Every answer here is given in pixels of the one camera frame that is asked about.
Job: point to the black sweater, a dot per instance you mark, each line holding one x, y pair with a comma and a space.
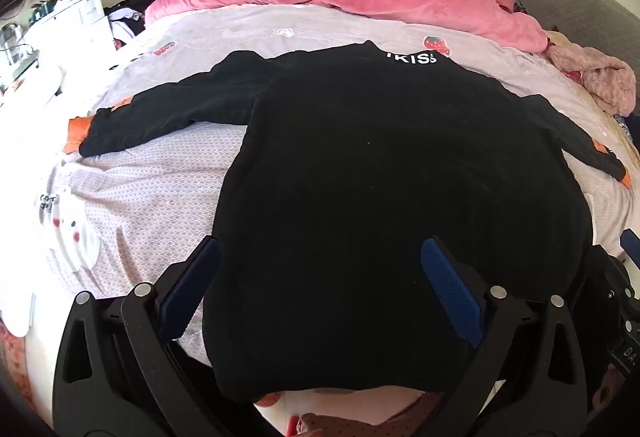
375, 167

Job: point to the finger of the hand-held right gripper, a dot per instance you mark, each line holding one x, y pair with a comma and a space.
631, 247

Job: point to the pink fluffy garment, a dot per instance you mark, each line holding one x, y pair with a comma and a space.
600, 77

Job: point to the dark blue patterned cloth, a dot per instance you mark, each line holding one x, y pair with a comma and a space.
622, 123

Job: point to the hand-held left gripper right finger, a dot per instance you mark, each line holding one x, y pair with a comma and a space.
450, 289

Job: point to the white desk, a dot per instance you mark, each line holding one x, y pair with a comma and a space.
70, 27

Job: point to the pile of dark clothes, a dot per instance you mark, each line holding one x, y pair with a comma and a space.
132, 9

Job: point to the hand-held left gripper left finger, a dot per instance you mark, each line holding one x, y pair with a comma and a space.
190, 287

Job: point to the lilac strawberry print bedsheet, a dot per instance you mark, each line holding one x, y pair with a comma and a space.
165, 197

